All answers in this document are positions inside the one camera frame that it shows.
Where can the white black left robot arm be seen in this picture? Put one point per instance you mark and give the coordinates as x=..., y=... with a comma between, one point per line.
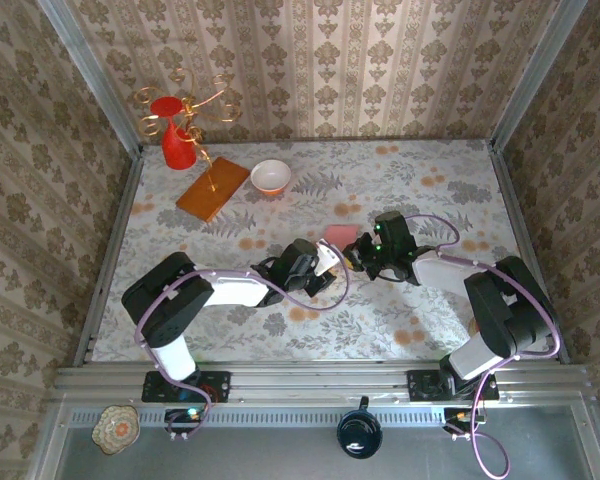
x=235, y=292

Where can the floral patterned table cloth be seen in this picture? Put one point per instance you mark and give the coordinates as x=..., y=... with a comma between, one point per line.
x=330, y=335

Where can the white orange bowl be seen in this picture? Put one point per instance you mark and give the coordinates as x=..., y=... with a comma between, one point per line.
x=270, y=175

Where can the dark blue mug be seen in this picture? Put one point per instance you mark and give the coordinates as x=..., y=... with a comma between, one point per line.
x=359, y=435

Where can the red upturned goblet glass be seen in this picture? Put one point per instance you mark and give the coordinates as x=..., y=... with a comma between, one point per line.
x=178, y=150

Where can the grey metal tray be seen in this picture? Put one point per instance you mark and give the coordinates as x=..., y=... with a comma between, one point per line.
x=260, y=455

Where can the patterned scalloped small dish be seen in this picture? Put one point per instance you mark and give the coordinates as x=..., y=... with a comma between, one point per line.
x=116, y=430

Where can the aluminium mounting rail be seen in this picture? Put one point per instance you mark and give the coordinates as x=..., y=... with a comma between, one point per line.
x=305, y=382

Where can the aluminium table side rail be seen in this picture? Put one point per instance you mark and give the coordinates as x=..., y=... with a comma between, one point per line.
x=125, y=210
x=510, y=200

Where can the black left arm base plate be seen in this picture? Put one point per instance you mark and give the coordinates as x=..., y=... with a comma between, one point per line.
x=220, y=385

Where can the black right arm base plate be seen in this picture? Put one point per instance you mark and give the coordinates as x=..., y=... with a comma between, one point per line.
x=420, y=387

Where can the aluminium frame post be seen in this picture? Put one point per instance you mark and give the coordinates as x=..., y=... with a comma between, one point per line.
x=530, y=75
x=85, y=65

